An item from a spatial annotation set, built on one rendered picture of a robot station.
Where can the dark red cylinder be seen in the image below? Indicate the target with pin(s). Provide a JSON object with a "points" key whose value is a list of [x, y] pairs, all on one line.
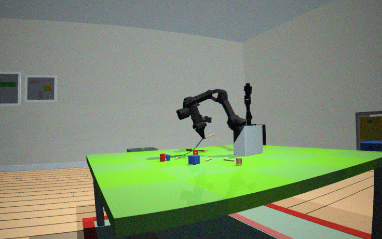
{"points": [[162, 157]]}

